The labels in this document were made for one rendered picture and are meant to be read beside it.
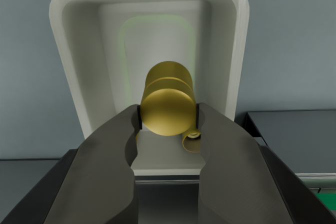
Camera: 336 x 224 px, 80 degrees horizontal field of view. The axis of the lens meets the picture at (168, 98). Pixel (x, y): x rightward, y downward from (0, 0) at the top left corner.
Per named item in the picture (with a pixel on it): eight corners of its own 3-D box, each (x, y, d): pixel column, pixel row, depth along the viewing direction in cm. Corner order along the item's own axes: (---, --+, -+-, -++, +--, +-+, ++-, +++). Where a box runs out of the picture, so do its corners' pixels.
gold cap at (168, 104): (143, 61, 15) (134, 87, 11) (192, 60, 15) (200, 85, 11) (147, 103, 16) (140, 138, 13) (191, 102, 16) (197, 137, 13)
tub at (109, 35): (111, 135, 35) (95, 177, 27) (79, -15, 24) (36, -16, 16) (214, 133, 34) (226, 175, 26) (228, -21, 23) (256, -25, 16)
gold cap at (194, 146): (176, 144, 28) (176, 124, 31) (195, 156, 29) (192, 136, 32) (194, 128, 26) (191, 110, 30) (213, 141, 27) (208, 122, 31)
